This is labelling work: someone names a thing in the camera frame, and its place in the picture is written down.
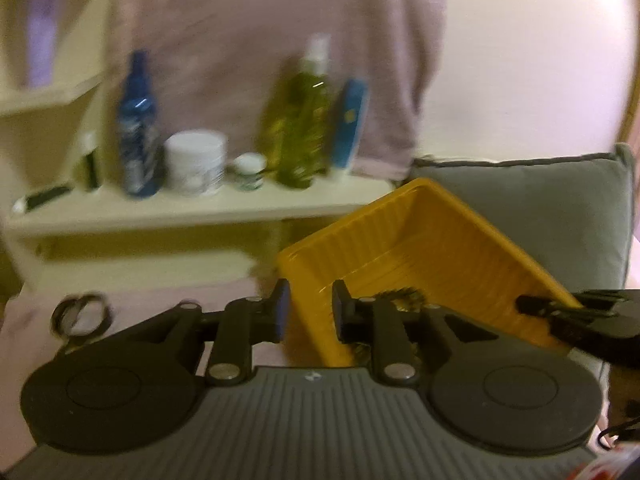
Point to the small green white jar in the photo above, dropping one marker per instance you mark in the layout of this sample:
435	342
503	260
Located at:
250	172

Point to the yellow plastic tray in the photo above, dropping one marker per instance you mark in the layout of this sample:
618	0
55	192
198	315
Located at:
425	240

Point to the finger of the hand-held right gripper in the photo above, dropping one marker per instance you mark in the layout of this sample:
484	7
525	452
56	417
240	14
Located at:
567	331
535	305

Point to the dark stick white cap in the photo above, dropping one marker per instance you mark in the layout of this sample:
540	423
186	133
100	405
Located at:
91	167

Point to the grey cushion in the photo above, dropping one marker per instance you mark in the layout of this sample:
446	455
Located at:
550	210

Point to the purple bottle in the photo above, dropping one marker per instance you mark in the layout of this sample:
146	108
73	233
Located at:
42	35

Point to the white cream jar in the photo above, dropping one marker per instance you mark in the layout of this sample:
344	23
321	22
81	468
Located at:
195	165

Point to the yellow-green liquid bottle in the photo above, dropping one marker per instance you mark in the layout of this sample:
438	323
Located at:
300	125

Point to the cream shelf unit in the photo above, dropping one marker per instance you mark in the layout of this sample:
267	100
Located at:
175	215

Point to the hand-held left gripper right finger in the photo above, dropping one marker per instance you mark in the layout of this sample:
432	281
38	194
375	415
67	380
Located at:
339	310

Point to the pink hanging towel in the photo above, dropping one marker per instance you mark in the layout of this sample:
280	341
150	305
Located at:
225	35

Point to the red and white packet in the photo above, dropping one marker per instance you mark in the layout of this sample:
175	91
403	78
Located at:
610	465

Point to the dark green tube white cap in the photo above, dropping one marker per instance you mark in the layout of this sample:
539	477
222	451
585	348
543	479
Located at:
47	197

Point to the blue spray bottle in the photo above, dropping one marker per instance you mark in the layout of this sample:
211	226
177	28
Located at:
137	135

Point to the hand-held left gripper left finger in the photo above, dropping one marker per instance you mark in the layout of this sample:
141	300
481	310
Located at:
282	310

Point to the blue tube white cap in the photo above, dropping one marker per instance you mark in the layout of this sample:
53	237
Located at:
349	125

